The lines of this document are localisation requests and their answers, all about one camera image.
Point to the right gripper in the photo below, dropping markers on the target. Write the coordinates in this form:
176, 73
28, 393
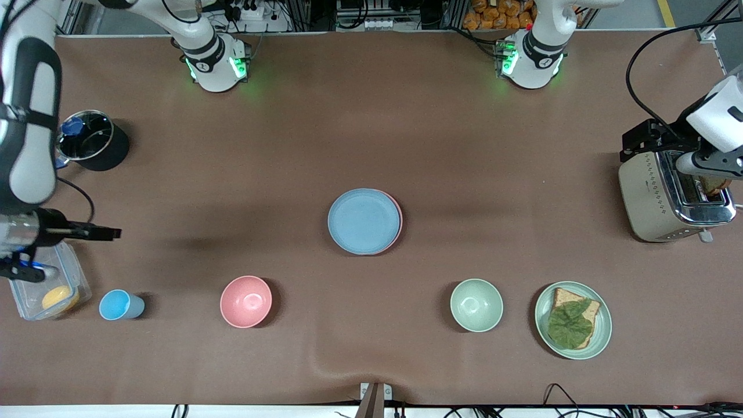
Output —
51, 227

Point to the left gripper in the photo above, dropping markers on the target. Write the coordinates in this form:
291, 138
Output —
667, 137

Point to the pink plate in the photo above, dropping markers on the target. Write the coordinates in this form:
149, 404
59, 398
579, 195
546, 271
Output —
401, 223

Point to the blue plate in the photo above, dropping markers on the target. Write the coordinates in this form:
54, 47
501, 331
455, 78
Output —
364, 222

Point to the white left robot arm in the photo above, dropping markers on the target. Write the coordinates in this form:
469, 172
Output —
720, 116

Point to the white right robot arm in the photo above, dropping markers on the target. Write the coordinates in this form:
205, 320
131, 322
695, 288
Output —
29, 151

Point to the clear plastic container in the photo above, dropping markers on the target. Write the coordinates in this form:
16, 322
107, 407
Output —
72, 278

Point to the beige and chrome toaster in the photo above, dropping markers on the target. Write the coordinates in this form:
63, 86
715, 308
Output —
650, 203

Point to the yellow round food piece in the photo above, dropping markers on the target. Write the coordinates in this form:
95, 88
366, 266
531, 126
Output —
58, 298

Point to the blue cup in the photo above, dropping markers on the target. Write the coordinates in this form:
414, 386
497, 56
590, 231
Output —
119, 305

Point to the black metal-rimmed pot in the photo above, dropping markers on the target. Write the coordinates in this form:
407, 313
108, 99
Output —
113, 148

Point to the brown toast slice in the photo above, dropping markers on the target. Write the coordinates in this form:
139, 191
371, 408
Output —
717, 186

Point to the bread slice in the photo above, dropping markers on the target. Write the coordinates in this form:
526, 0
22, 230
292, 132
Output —
562, 297

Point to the pink bowl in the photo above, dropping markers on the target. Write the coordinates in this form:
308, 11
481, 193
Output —
246, 302

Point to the green lettuce leaf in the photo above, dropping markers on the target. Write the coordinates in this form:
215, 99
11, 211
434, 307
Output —
572, 325

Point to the green plate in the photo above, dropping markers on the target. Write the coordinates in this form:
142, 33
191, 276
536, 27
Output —
603, 334

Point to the orange snack bag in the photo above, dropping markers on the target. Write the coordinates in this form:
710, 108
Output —
499, 14

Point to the green bowl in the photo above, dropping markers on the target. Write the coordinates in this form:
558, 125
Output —
476, 305

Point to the brown table cover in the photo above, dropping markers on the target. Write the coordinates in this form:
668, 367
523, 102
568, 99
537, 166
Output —
371, 128

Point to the white power strip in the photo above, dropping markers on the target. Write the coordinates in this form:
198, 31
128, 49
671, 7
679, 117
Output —
380, 24
246, 11

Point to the metal bracket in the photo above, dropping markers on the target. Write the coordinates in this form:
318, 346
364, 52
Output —
374, 397

